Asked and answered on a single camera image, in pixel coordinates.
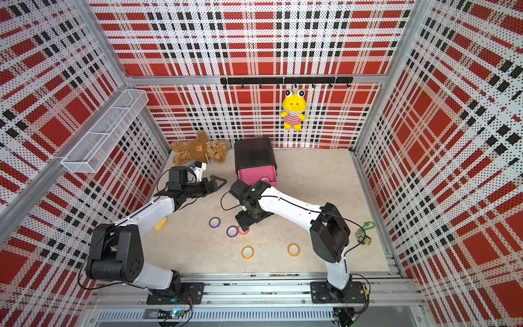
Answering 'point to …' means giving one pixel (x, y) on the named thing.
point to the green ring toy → (368, 225)
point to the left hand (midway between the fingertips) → (224, 183)
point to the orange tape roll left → (247, 252)
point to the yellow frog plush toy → (294, 105)
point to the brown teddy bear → (201, 150)
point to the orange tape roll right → (293, 249)
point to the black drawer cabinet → (254, 153)
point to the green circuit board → (173, 313)
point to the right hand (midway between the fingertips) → (255, 220)
